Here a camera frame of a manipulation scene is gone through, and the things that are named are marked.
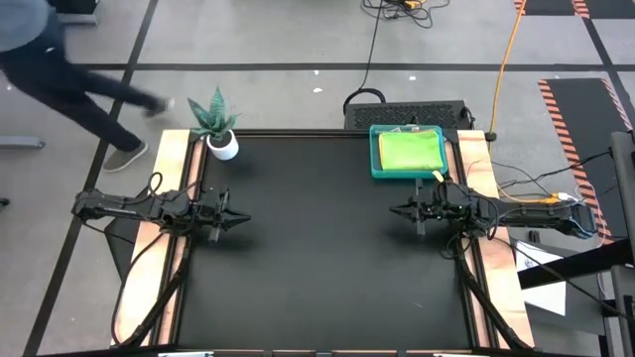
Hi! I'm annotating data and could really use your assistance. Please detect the green microfiber towel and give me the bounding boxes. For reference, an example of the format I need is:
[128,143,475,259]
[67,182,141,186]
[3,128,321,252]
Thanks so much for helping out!
[378,129,445,173]

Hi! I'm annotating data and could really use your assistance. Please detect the right black frame strut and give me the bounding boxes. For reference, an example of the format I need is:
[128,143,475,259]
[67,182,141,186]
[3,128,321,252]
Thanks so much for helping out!
[451,236,532,351]

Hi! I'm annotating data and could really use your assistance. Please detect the yellow power connector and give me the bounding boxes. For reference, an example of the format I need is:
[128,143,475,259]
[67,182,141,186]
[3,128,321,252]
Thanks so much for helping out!
[520,193,563,207]

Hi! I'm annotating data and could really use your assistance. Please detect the person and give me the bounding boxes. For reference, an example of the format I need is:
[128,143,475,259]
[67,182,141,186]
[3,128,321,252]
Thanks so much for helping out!
[0,0,177,175]

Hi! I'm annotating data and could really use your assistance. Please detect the short grey desk foot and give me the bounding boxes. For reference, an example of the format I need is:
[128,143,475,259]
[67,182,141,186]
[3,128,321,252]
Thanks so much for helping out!
[0,134,48,151]

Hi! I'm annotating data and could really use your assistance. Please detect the white paper sheet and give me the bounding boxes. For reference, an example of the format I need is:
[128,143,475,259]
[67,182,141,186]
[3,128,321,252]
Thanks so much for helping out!
[514,240,568,317]

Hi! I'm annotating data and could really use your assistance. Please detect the yellow floor extension cable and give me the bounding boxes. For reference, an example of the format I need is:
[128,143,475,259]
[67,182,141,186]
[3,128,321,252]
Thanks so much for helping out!
[487,0,527,143]

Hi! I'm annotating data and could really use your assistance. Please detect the left black frame strut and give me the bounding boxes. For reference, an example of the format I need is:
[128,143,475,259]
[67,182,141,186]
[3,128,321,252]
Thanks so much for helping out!
[112,232,195,348]

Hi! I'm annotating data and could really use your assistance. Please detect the right wooden table board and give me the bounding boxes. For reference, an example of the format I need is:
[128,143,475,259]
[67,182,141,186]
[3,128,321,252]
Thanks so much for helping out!
[454,129,536,348]

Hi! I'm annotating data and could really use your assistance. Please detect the large striped-edge floor mat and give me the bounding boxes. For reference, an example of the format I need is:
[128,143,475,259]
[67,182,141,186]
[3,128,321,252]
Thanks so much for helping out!
[538,77,635,245]

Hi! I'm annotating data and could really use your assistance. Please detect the tangled black cables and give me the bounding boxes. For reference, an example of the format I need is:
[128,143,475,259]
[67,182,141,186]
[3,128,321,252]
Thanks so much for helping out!
[361,0,451,29]

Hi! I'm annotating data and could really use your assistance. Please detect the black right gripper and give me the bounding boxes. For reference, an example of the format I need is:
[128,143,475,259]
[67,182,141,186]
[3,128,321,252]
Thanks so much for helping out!
[388,177,453,237]

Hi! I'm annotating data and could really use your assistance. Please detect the black frame strut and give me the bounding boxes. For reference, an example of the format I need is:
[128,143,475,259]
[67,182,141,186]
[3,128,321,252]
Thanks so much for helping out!
[112,232,195,348]
[451,236,532,351]

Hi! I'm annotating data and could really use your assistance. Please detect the small striped-edge floor mat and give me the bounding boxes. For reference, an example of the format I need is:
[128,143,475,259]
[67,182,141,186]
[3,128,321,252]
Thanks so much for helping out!
[514,0,635,20]

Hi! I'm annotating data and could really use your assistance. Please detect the grey post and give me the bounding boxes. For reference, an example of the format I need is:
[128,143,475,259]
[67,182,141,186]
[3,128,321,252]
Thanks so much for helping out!
[608,131,635,357]

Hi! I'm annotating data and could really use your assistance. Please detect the long grey desk foot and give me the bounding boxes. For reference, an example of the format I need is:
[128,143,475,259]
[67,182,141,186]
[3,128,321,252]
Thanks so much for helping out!
[55,0,101,26]

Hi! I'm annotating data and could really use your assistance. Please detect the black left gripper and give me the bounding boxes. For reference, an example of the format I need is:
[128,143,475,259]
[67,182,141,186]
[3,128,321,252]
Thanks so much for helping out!
[196,185,253,245]

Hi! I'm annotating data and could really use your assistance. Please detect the white power cables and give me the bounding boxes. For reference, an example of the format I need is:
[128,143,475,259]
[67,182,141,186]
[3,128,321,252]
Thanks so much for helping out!
[555,190,587,205]

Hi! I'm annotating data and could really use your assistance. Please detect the left wooden table board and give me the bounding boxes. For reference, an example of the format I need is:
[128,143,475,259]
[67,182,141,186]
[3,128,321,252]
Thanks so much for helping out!
[111,129,193,347]

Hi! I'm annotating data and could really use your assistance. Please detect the white plant pot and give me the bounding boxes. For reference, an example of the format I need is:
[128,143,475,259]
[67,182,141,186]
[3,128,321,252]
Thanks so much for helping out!
[205,129,241,162]

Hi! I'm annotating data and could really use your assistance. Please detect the black beam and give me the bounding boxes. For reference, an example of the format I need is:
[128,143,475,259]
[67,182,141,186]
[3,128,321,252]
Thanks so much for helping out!
[518,237,635,292]

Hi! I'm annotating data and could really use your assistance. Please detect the teal plastic bin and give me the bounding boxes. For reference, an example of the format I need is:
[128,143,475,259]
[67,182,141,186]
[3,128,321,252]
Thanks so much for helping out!
[369,124,450,180]

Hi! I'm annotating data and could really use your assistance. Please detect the wooden table board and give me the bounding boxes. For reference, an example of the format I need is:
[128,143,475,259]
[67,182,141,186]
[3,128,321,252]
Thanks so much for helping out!
[111,129,193,347]
[454,129,536,348]

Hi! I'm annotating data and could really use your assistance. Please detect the black computer case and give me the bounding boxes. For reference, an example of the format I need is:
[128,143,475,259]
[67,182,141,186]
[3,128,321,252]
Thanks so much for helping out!
[343,100,471,132]

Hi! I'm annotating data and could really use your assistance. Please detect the black power cable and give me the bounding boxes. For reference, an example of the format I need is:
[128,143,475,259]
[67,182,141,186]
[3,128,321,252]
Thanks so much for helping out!
[341,0,389,116]

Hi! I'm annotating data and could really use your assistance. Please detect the green artificial plant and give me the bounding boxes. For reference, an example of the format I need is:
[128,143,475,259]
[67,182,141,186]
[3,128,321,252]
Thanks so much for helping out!
[187,84,243,142]

